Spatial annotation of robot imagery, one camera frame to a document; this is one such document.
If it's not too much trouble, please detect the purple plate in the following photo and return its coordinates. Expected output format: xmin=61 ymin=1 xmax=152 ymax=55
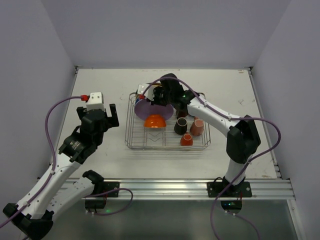
xmin=134 ymin=99 xmax=174 ymax=121

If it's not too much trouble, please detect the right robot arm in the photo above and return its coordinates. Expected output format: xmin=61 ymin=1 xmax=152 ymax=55
xmin=144 ymin=73 xmax=261 ymax=194

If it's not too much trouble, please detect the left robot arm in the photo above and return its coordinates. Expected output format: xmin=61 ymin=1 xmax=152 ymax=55
xmin=3 ymin=103 xmax=119 ymax=234

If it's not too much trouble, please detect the dark brown cup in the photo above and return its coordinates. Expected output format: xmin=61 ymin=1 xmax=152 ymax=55
xmin=176 ymin=110 xmax=189 ymax=118

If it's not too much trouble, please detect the orange bowl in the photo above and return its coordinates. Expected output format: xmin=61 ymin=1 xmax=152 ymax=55
xmin=143 ymin=114 xmax=167 ymax=129

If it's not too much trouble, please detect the black cup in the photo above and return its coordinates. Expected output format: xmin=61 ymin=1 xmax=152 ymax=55
xmin=174 ymin=117 xmax=188 ymax=135

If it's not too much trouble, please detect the pink cup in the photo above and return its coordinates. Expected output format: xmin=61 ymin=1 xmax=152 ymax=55
xmin=190 ymin=117 xmax=204 ymax=137

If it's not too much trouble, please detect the red orange cup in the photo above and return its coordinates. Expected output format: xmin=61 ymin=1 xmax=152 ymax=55
xmin=180 ymin=132 xmax=194 ymax=146

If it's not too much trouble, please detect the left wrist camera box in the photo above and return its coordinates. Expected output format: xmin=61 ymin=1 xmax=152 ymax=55
xmin=80 ymin=92 xmax=105 ymax=111

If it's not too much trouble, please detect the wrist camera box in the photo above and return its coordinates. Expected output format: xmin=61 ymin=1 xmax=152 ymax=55
xmin=80 ymin=92 xmax=105 ymax=111
xmin=136 ymin=84 xmax=156 ymax=102

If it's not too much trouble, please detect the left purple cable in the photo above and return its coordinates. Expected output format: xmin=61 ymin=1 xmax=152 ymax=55
xmin=0 ymin=96 xmax=82 ymax=226

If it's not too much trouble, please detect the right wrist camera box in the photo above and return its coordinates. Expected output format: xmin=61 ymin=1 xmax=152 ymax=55
xmin=136 ymin=84 xmax=156 ymax=102

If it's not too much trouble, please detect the wire dish rack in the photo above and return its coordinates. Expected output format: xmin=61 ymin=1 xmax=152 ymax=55
xmin=125 ymin=92 xmax=211 ymax=151

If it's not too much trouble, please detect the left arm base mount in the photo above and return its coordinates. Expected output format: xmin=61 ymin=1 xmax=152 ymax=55
xmin=84 ymin=181 xmax=120 ymax=213

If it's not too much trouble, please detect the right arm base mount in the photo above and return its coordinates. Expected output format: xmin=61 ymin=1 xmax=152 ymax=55
xmin=206 ymin=177 xmax=253 ymax=214

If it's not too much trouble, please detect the aluminium rail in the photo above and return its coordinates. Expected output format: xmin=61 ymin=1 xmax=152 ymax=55
xmin=59 ymin=178 xmax=297 ymax=201

